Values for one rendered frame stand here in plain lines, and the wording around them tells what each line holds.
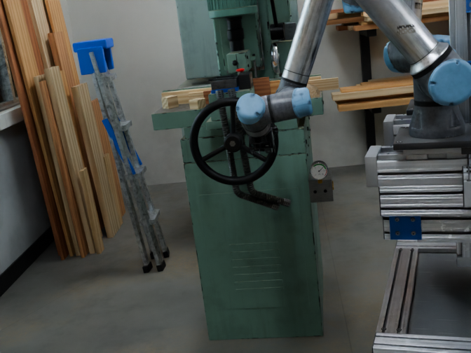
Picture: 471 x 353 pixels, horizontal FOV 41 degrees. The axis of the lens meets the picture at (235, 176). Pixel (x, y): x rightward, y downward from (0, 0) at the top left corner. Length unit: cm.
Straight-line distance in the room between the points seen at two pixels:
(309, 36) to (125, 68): 312
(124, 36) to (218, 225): 265
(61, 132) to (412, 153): 215
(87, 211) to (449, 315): 214
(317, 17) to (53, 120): 202
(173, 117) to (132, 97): 254
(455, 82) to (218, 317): 131
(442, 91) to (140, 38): 332
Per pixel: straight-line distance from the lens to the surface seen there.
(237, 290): 238
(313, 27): 172
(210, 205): 227
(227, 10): 223
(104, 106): 305
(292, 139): 218
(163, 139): 476
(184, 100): 238
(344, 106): 415
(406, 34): 162
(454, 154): 180
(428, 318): 212
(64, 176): 347
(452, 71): 162
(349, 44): 461
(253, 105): 160
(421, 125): 179
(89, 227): 358
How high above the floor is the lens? 122
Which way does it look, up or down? 15 degrees down
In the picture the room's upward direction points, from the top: 7 degrees counter-clockwise
